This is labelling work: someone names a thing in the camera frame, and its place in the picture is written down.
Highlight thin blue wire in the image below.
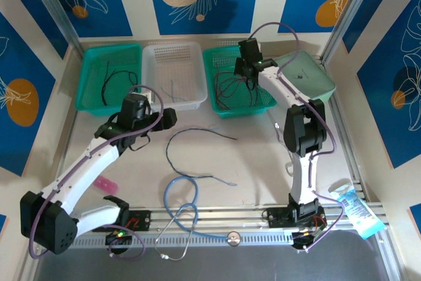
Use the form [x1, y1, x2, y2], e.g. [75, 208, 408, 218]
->
[159, 78, 187, 103]

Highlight thin black wire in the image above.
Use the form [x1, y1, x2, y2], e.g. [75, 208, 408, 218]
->
[101, 60, 114, 97]
[101, 70, 139, 107]

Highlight green perforated plastic basket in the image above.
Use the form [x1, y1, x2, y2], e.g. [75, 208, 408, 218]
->
[203, 44, 278, 120]
[74, 43, 143, 117]

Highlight white perforated plastic basket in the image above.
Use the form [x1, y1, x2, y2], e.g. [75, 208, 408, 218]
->
[141, 41, 209, 113]

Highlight metal scissor tongs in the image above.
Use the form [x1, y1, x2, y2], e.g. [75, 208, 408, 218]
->
[266, 109, 296, 177]

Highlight light green lidded box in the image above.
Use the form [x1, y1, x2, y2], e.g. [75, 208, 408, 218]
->
[272, 49, 337, 104]

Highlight pink plastic case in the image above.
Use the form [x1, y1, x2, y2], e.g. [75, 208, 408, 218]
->
[93, 177, 118, 195]

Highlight small circuit board with LEDs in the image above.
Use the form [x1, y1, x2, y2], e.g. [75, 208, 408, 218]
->
[104, 230, 133, 246]
[291, 230, 322, 249]

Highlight blue stethoscope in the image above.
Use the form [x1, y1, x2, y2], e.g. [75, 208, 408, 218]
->
[154, 175, 243, 261]

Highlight blue wet wipes pack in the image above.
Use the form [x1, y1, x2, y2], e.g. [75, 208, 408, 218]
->
[328, 178, 386, 241]

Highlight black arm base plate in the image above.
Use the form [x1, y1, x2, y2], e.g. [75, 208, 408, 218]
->
[91, 210, 153, 233]
[266, 207, 299, 229]

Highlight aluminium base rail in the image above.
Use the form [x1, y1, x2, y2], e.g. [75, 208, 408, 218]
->
[75, 207, 387, 231]

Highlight grey slotted cable duct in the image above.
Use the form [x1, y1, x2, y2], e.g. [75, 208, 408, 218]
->
[70, 230, 295, 249]

